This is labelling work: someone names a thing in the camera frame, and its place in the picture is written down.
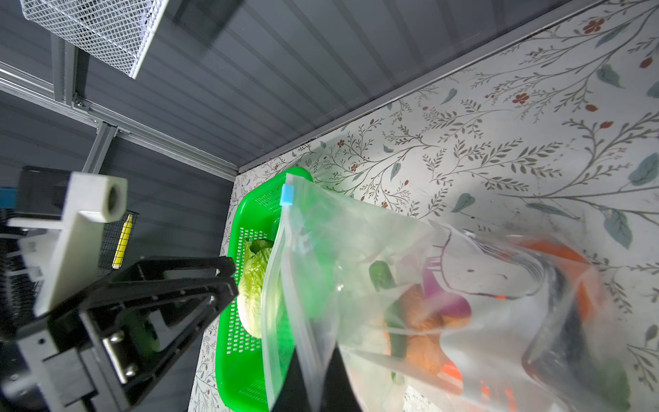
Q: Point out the green plastic basket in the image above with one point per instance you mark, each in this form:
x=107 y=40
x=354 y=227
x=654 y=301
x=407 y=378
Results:
x=239 y=348

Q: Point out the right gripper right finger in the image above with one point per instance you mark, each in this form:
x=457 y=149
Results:
x=338 y=395

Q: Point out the napa cabbage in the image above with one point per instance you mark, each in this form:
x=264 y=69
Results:
x=251 y=285

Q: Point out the purple eggplant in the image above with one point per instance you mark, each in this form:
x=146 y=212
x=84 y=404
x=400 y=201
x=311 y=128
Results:
x=447 y=303

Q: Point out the black wire wall basket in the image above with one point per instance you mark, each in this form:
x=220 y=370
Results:
x=110 y=242

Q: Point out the red tomato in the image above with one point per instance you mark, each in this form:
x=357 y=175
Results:
x=579 y=272

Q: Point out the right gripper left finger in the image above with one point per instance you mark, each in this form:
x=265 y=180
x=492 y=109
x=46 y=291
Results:
x=293 y=395

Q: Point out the white wire wall basket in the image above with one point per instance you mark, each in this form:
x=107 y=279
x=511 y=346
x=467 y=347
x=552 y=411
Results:
x=118 y=33

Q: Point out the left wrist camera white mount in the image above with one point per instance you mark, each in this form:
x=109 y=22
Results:
x=51 y=236

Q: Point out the clear zip top bag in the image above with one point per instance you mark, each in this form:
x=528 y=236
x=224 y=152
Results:
x=361 y=303

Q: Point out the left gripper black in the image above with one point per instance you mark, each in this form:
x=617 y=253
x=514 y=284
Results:
x=108 y=346

